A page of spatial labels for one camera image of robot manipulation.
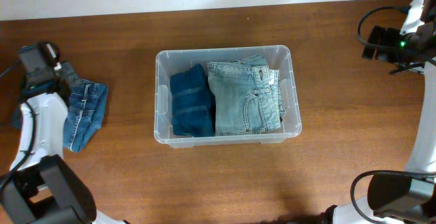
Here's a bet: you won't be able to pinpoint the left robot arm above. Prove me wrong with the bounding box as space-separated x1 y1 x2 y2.
1 41 115 223

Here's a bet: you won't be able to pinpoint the teal garment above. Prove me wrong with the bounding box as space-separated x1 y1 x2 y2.
170 64 215 138

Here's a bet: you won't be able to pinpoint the clear plastic storage container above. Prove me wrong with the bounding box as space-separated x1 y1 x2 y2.
154 45 302 148

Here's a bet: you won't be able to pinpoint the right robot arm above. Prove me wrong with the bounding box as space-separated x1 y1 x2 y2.
318 0 435 223

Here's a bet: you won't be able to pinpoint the light blue jeans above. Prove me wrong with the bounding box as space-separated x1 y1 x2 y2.
207 54 285 136

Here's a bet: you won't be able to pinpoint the dark blue jeans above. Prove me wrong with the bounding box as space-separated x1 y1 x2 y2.
9 78 109 154

